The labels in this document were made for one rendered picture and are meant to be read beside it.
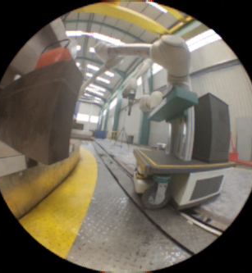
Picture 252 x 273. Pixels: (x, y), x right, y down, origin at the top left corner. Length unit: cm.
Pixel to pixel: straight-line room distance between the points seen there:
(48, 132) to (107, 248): 46
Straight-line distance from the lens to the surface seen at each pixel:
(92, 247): 46
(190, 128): 70
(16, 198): 55
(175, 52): 47
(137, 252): 46
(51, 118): 30
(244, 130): 602
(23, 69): 108
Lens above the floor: 43
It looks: 1 degrees up
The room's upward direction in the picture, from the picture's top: 7 degrees clockwise
